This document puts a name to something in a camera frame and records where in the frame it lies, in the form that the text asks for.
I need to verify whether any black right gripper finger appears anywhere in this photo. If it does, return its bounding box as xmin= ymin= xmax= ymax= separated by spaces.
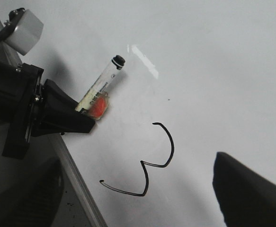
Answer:
xmin=213 ymin=152 xmax=276 ymax=227

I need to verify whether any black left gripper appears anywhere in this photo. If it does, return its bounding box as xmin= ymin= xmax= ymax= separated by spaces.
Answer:
xmin=0 ymin=62 xmax=95 ymax=159

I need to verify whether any black whiteboard marker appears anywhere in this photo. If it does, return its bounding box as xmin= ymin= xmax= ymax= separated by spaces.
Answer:
xmin=75 ymin=55 xmax=125 ymax=113

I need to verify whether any white whiteboard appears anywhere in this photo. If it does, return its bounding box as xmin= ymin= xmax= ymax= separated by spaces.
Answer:
xmin=0 ymin=0 xmax=276 ymax=227

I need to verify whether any red magnet taped to marker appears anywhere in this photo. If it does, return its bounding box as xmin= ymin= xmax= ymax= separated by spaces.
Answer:
xmin=88 ymin=92 xmax=109 ymax=121

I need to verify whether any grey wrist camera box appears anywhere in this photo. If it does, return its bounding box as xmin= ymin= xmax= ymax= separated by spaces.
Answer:
xmin=5 ymin=9 xmax=44 ymax=56

